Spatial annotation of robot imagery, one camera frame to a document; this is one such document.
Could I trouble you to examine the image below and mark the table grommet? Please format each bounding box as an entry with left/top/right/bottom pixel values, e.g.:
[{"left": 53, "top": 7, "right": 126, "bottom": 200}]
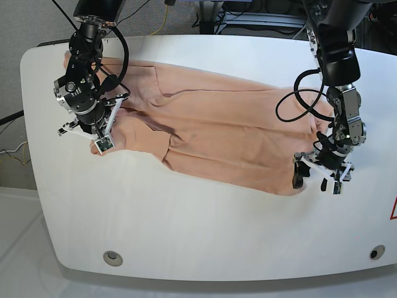
[
  {"left": 103, "top": 251, "right": 123, "bottom": 267},
  {"left": 369, "top": 245, "right": 385, "bottom": 260}
]

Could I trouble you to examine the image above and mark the metal stand base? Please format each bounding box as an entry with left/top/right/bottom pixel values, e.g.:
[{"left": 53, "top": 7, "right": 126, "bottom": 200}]
[{"left": 192, "top": 1, "right": 307, "bottom": 35}]

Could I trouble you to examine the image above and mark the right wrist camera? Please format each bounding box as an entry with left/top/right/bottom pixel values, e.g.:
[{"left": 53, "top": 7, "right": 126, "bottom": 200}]
[{"left": 94, "top": 134, "right": 114, "bottom": 155}]

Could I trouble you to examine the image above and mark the peach orange T-shirt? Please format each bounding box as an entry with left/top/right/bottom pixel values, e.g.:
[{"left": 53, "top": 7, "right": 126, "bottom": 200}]
[{"left": 61, "top": 51, "right": 336, "bottom": 197}]

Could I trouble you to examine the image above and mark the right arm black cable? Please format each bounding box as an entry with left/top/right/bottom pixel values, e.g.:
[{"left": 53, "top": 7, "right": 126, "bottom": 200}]
[{"left": 102, "top": 26, "right": 130, "bottom": 94}]

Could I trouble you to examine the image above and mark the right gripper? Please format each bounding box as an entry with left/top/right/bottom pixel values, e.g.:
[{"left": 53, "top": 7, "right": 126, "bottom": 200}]
[{"left": 58, "top": 93, "right": 129, "bottom": 140}]

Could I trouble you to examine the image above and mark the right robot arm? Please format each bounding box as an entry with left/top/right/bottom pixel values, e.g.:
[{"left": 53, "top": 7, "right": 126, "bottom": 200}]
[{"left": 54, "top": 1, "right": 130, "bottom": 142}]

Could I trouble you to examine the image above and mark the red warning sticker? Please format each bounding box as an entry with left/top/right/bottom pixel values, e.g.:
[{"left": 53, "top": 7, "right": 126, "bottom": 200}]
[{"left": 390, "top": 198, "right": 397, "bottom": 220}]

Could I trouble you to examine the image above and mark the yellow cable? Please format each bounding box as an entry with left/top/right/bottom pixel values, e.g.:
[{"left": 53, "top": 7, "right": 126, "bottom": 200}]
[{"left": 150, "top": 2, "right": 170, "bottom": 37}]

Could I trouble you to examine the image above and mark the left table grommet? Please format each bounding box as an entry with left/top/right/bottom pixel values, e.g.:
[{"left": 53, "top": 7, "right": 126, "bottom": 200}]
[{"left": 103, "top": 251, "right": 123, "bottom": 267}]

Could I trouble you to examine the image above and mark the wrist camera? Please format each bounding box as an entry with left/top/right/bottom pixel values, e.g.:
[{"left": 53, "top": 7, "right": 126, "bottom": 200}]
[
  {"left": 332, "top": 181, "right": 343, "bottom": 195},
  {"left": 94, "top": 134, "right": 114, "bottom": 155}
]

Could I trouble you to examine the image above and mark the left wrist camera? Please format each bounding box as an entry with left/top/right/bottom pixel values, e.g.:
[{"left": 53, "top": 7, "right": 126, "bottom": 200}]
[{"left": 332, "top": 181, "right": 343, "bottom": 195}]

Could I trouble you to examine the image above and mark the right table grommet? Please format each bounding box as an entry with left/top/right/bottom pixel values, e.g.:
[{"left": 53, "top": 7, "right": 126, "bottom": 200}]
[{"left": 369, "top": 245, "right": 385, "bottom": 260}]

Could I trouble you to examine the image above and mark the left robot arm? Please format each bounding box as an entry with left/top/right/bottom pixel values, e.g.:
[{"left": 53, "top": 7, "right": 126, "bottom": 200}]
[{"left": 292, "top": 1, "right": 372, "bottom": 194}]

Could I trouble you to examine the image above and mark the thin black overhead cable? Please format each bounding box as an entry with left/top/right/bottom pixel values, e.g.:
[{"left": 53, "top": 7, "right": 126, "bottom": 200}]
[{"left": 51, "top": 0, "right": 131, "bottom": 97}]

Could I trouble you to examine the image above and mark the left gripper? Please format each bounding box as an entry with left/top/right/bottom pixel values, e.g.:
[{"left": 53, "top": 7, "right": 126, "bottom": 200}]
[{"left": 292, "top": 147, "right": 354, "bottom": 192}]

